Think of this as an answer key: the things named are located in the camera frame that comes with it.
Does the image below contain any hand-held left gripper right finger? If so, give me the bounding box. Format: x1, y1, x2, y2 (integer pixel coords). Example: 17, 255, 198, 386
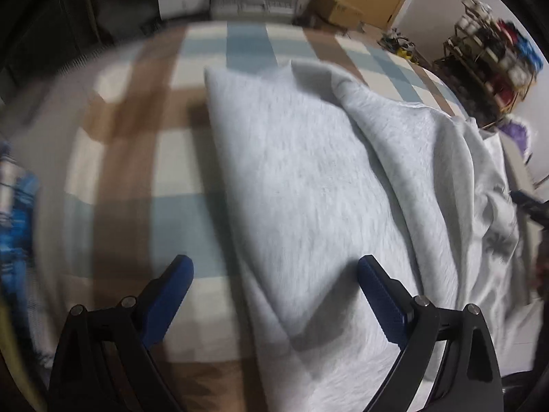
357, 254, 503, 412

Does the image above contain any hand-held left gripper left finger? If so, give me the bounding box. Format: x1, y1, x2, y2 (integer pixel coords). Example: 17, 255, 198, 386
48, 255, 195, 412

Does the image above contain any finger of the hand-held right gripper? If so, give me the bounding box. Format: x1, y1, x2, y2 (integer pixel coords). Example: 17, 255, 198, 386
510, 190, 549, 229

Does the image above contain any white sweatshirt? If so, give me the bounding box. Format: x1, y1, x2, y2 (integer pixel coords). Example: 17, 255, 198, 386
203, 58, 539, 412

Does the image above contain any grey bed cover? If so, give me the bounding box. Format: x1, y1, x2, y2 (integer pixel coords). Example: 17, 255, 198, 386
482, 131, 541, 194

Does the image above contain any purple bag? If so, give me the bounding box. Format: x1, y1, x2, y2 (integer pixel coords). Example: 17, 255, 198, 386
498, 119, 535, 160

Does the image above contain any plaid bed sheet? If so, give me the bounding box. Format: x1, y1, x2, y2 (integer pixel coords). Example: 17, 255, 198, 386
26, 19, 470, 412

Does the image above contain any wooden shoe rack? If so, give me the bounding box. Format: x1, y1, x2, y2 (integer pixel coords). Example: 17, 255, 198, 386
432, 0, 539, 127

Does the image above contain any blue plastic bag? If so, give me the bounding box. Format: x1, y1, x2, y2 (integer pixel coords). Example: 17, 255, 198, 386
511, 34, 545, 71

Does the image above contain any assorted shoes group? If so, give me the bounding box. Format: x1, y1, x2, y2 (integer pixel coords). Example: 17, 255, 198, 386
455, 0, 542, 95

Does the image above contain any blue patterned cloth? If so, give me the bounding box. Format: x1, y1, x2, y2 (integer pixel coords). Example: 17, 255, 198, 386
0, 144, 41, 286

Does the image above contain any pile of slippers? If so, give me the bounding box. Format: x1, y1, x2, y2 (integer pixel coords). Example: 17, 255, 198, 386
378, 29, 420, 60

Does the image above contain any cardboard box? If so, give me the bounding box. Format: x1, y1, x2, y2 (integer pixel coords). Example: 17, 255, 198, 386
306, 0, 366, 27

